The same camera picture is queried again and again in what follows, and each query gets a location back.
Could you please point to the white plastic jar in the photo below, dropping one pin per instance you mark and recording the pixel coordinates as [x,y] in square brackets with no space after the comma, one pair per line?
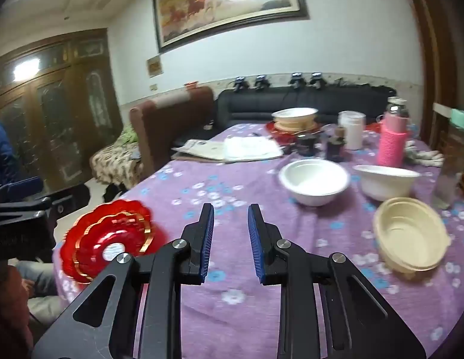
[354,124]

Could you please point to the white work gloves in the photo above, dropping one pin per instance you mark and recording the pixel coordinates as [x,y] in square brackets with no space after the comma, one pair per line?
[425,158]

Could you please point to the stacked bowls on red plate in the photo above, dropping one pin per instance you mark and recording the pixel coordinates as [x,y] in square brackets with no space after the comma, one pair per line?
[287,124]

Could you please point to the small dark glass jar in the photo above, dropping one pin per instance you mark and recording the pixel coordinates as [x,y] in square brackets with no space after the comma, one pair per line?
[305,144]

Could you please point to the open white booklet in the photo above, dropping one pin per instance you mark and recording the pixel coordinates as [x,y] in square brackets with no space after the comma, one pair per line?
[231,150]

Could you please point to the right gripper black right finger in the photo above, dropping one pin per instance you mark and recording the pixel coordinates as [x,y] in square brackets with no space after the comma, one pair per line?
[263,238]

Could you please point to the small framed wall picture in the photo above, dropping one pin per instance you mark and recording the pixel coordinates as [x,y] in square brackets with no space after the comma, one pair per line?
[154,66]

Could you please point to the patterned blanket couch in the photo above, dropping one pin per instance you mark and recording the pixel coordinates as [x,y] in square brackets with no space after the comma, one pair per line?
[119,163]

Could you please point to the clear water bottle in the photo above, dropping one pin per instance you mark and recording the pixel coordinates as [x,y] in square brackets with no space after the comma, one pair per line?
[452,169]

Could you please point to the brown armchair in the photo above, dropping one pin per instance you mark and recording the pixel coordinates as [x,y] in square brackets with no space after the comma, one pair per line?
[159,121]

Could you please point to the beige oval plastic bowl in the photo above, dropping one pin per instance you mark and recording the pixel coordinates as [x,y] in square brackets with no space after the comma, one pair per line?
[410,235]

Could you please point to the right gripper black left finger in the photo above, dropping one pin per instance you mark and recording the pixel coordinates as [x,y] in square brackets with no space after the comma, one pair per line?
[194,268]

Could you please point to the pink knitted sleeve thermos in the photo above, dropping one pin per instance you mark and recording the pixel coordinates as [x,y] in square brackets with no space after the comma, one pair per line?
[393,133]

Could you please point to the dark wooden cabinet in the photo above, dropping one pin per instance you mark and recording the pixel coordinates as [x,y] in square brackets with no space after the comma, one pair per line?
[58,105]

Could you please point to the red scalloped plate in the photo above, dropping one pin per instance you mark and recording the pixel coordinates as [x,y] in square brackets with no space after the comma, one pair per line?
[97,237]

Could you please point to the person in blue jacket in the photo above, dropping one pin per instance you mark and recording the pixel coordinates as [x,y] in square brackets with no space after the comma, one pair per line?
[29,299]

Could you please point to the black leather sofa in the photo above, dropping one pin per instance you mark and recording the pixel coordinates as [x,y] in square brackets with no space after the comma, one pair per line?
[252,106]

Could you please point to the white foam bowl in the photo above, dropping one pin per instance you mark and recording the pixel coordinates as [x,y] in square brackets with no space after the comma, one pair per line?
[314,182]
[382,183]

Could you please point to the framed horse painting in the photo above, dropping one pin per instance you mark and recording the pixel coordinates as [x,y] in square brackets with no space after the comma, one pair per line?
[178,22]

